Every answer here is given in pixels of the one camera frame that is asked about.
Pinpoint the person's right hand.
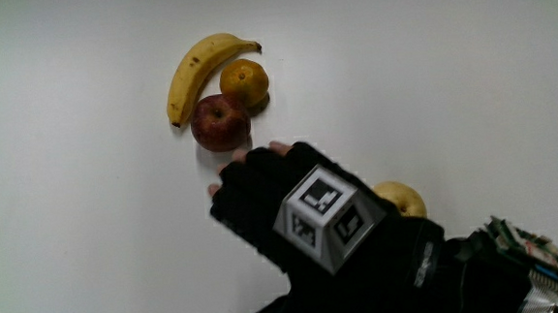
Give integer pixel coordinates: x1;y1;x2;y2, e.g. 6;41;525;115
203;130;450;313

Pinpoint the yellow pear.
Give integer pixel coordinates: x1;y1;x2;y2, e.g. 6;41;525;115
372;177;429;222

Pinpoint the red apple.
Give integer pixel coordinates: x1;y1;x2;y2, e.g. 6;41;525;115
188;91;255;155

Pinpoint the orange mandarin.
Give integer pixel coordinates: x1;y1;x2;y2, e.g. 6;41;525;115
217;56;272;110

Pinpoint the yellow banana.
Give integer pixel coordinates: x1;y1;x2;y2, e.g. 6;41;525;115
161;29;267;129

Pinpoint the green circuit board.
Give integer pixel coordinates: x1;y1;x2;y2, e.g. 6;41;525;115
483;211;558;287

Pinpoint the grey ribbon cable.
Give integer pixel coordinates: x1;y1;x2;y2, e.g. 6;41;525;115
513;267;558;313

